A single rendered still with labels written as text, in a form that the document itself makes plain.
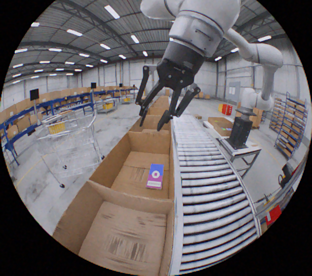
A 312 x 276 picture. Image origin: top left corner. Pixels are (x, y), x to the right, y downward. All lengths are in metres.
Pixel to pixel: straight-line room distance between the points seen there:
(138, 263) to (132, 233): 0.15
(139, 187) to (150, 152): 0.27
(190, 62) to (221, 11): 0.11
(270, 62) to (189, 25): 0.61
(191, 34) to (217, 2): 0.08
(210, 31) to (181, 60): 0.07
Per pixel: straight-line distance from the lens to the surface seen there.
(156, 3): 0.27
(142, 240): 0.43
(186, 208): 0.61
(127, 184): 0.51
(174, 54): 0.16
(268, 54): 0.70
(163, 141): 0.59
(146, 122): 0.97
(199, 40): 0.16
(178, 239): 0.43
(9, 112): 4.52
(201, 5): 0.18
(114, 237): 0.46
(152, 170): 0.53
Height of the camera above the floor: 1.32
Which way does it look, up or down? 20 degrees down
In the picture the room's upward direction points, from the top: straight up
